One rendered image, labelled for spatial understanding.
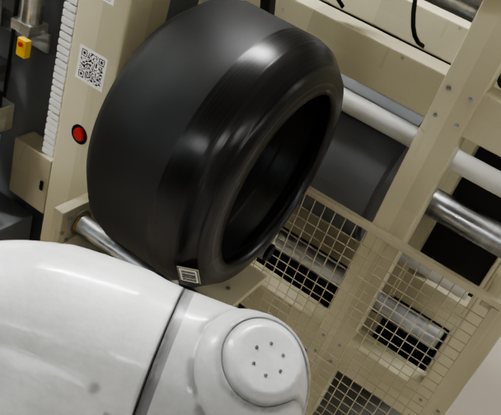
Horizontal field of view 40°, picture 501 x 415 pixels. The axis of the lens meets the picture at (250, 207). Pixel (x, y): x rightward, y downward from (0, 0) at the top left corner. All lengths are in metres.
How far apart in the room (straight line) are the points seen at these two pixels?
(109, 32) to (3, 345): 0.93
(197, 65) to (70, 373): 0.72
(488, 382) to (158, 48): 2.29
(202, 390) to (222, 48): 0.77
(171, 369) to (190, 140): 0.63
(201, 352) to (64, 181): 1.13
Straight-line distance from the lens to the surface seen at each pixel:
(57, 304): 0.55
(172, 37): 1.22
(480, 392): 3.06
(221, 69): 1.16
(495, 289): 1.73
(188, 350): 0.54
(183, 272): 1.26
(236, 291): 1.62
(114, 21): 1.39
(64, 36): 1.51
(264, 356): 0.53
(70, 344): 0.55
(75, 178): 1.59
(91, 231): 1.50
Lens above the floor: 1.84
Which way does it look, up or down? 33 degrees down
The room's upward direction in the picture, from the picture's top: 20 degrees clockwise
